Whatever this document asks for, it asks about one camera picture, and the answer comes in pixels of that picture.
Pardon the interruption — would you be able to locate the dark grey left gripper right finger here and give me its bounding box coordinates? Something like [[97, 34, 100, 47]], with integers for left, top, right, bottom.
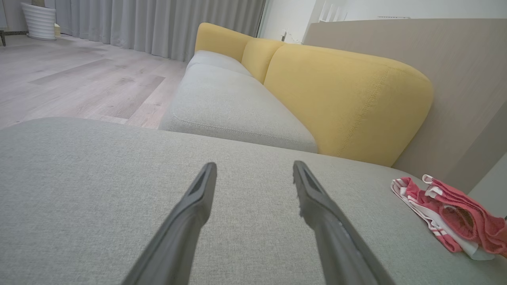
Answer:
[[292, 160, 396, 285]]

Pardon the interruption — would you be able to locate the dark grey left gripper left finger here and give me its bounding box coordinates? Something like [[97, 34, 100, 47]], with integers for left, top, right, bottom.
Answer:
[[121, 161, 218, 285]]

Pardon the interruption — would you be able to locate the red Bulls 23 jersey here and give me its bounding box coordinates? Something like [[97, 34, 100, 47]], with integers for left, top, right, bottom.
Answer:
[[390, 174, 507, 261]]

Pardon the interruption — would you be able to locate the grey and yellow sofa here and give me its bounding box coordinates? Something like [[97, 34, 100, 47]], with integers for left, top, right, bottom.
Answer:
[[0, 117, 507, 285]]

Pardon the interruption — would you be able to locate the grey sofa back cushion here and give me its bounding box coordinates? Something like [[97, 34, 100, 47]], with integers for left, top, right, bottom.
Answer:
[[158, 63, 318, 154]]

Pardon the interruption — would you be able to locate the large yellow sofa back cushion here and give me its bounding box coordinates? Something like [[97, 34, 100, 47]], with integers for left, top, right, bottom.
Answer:
[[263, 43, 434, 167]]

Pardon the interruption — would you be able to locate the grey sofa seat cushion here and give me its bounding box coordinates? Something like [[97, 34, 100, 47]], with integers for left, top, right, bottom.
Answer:
[[186, 50, 254, 78]]

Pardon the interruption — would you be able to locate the grey pleated curtain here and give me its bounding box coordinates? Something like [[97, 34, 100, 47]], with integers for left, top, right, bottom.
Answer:
[[44, 0, 266, 63]]

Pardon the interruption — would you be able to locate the white slatted object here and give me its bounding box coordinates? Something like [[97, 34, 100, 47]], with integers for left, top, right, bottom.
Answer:
[[317, 0, 349, 22]]

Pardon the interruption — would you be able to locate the white ribbed plant pot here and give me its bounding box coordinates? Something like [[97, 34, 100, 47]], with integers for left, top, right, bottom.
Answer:
[[21, 2, 57, 41]]

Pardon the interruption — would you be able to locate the beige wall panel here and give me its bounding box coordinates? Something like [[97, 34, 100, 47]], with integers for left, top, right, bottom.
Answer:
[[303, 18, 507, 194]]

